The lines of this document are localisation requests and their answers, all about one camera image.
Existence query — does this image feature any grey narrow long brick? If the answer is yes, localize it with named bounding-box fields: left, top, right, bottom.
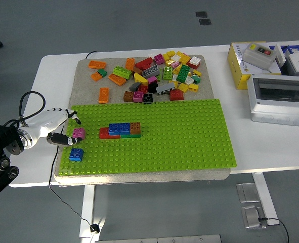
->
left=155, top=83, right=176, bottom=96

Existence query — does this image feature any red sloped brick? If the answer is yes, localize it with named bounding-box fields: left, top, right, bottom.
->
left=138, top=57, right=153, bottom=68

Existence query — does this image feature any dark green long brick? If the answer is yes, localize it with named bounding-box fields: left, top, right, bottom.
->
left=176, top=64, right=192, bottom=83

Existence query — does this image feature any grey-brown mat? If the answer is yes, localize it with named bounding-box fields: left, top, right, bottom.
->
left=53, top=54, right=231, bottom=187

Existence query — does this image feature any white plastic part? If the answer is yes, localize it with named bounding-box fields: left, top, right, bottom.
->
left=275, top=43, right=288, bottom=68

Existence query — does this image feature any red base brick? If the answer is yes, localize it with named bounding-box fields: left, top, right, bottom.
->
left=99, top=127, right=121, bottom=140

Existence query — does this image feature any lime green long brick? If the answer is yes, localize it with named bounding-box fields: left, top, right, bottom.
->
left=112, top=65, right=133, bottom=80

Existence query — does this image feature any red brick with white top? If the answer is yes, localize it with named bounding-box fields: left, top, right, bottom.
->
left=186, top=56, right=201, bottom=69

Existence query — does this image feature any white enclosure with clear lid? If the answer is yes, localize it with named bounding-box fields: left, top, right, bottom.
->
left=247, top=73, right=299, bottom=127

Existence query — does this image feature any long metal floor plate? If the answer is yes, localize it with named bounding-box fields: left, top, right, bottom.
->
left=95, top=234, right=223, bottom=243

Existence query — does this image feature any black floor cable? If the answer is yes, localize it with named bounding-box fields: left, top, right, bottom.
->
left=258, top=217, right=290, bottom=243

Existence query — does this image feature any white table leg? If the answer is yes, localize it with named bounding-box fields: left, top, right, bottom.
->
left=251, top=173, right=280, bottom=226
left=78, top=184, right=96, bottom=238

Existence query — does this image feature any yellow curved brick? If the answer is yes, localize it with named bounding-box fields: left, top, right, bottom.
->
left=133, top=72, right=149, bottom=86

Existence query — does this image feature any blue square brick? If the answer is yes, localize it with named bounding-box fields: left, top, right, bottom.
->
left=68, top=148, right=85, bottom=162

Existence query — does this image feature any blue long brick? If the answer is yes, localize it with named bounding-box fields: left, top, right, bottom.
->
left=108, top=123, right=132, bottom=136

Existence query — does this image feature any red square brick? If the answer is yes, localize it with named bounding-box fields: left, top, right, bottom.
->
left=169, top=89, right=185, bottom=101

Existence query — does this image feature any yellow cardboard box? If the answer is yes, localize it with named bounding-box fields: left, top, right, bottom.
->
left=227, top=42, right=283, bottom=91

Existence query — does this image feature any grey push-button switch box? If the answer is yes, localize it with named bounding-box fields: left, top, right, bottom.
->
left=241, top=43, right=276, bottom=72

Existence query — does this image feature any thin black cable with plug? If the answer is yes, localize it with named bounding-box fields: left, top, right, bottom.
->
left=48, top=51, right=100, bottom=233

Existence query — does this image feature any orange long brick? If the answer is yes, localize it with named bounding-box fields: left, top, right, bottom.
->
left=107, top=73, right=127, bottom=87
left=88, top=60, right=107, bottom=69
left=98, top=87, right=110, bottom=104
left=125, top=57, right=136, bottom=71

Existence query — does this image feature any green studded baseplate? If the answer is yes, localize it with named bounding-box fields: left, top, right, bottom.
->
left=58, top=98, right=238, bottom=177

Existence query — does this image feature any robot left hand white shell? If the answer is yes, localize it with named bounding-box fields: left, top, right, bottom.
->
left=25, top=108, right=83, bottom=150

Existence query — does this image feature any small orange brick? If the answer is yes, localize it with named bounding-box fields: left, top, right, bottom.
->
left=90, top=71, right=104, bottom=82

